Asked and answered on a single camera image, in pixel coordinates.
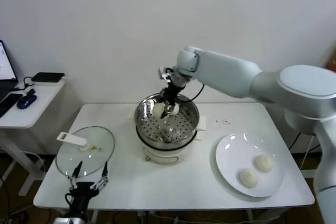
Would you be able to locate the white steamed baozi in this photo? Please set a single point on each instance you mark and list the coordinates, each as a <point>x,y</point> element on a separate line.
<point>158,110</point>
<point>263,163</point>
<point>247,178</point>
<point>176,110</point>

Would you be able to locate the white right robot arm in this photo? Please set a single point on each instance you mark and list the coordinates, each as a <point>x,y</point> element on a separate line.
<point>236,74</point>

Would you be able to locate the blue computer mouse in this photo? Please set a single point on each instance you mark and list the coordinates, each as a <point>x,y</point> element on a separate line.
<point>26,102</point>

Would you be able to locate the white electric cooker base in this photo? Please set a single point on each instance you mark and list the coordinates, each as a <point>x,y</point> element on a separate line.
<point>162,154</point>

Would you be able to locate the orange object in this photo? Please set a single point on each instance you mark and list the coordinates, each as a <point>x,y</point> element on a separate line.
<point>332,62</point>

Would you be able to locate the black flat hard drive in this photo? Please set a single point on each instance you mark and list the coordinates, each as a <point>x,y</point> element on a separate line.
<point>47,77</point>

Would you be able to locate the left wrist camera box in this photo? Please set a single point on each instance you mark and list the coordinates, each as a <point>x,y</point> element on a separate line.
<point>67,220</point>

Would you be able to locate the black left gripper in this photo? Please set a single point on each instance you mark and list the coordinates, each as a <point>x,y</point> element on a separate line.
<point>81,193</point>

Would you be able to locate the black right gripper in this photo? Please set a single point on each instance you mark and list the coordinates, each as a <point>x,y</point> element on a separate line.
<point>172,93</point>

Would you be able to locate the white side desk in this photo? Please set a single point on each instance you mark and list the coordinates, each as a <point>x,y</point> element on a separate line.
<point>21,121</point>

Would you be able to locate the large white plate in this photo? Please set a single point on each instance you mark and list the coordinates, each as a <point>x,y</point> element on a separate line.
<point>236,150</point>

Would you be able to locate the stainless steel steamer basket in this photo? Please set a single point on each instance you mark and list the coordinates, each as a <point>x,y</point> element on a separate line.
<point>181,127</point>

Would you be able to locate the black smartphone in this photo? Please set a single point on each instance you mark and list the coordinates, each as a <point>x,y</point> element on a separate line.
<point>9,103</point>

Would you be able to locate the black laptop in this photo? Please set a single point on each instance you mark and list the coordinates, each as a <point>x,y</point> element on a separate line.
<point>5,72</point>

